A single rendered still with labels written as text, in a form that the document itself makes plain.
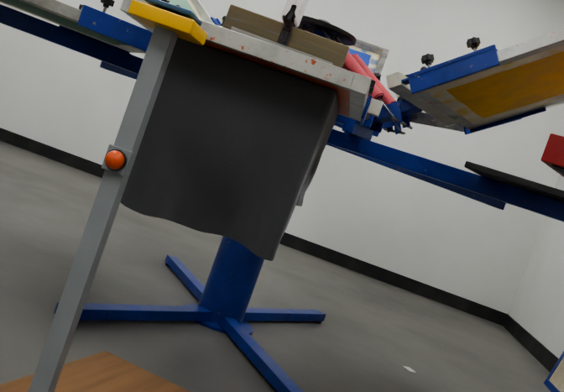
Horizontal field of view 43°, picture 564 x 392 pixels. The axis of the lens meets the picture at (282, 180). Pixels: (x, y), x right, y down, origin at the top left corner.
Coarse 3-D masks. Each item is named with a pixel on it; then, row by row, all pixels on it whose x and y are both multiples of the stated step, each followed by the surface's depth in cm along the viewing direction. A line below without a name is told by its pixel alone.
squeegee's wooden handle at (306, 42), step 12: (228, 12) 215; (240, 12) 215; (252, 12) 215; (228, 24) 215; (240, 24) 215; (252, 24) 214; (264, 24) 214; (276, 24) 214; (264, 36) 214; (276, 36) 214; (300, 36) 213; (312, 36) 213; (300, 48) 213; (312, 48) 213; (324, 48) 213; (336, 48) 212; (348, 48) 212; (336, 60) 212
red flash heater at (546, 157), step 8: (552, 136) 219; (560, 136) 217; (552, 144) 218; (560, 144) 217; (544, 152) 219; (552, 152) 218; (560, 152) 216; (544, 160) 219; (552, 160) 217; (560, 160) 216; (552, 168) 229; (560, 168) 219
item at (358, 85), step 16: (128, 0) 160; (208, 32) 159; (224, 32) 158; (240, 48) 158; (256, 48) 158; (272, 48) 158; (272, 64) 161; (288, 64) 157; (304, 64) 157; (320, 64) 157; (320, 80) 159; (336, 80) 156; (352, 80) 156; (368, 80) 156; (352, 96) 167; (352, 112) 211
